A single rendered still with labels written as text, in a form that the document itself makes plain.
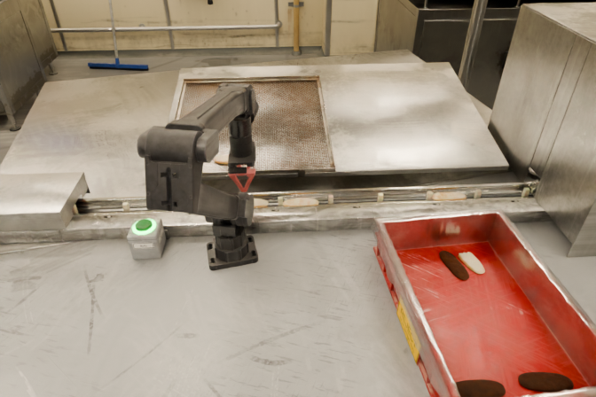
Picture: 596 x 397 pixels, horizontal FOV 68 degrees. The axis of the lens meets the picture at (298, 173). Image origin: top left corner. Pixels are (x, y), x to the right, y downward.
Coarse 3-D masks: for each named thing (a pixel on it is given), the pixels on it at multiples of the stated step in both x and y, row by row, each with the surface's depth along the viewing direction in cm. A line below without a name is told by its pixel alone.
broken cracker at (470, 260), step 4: (468, 252) 109; (460, 256) 109; (464, 256) 108; (468, 256) 108; (472, 256) 108; (464, 260) 108; (468, 260) 107; (472, 260) 107; (476, 260) 107; (468, 264) 106; (472, 264) 106; (476, 264) 106; (480, 264) 106; (472, 268) 106; (476, 268) 105; (480, 268) 105; (476, 272) 105; (480, 272) 105
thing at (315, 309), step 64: (0, 256) 110; (64, 256) 110; (128, 256) 110; (192, 256) 110; (320, 256) 110; (0, 320) 94; (64, 320) 94; (128, 320) 94; (192, 320) 94; (256, 320) 94; (320, 320) 94; (384, 320) 94; (0, 384) 83; (64, 384) 83; (128, 384) 83; (192, 384) 83; (256, 384) 83; (320, 384) 83; (384, 384) 83
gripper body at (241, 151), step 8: (248, 136) 108; (232, 144) 109; (240, 144) 108; (248, 144) 109; (232, 152) 110; (240, 152) 110; (248, 152) 110; (232, 160) 109; (240, 160) 109; (248, 160) 109
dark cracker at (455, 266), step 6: (444, 252) 110; (444, 258) 108; (450, 258) 108; (456, 258) 108; (450, 264) 106; (456, 264) 106; (456, 270) 104; (462, 270) 104; (462, 276) 103; (468, 276) 103
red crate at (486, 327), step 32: (416, 256) 110; (480, 256) 110; (416, 288) 101; (448, 288) 101; (480, 288) 101; (512, 288) 101; (448, 320) 94; (480, 320) 94; (512, 320) 94; (448, 352) 88; (480, 352) 88; (512, 352) 88; (544, 352) 88; (512, 384) 82; (576, 384) 82
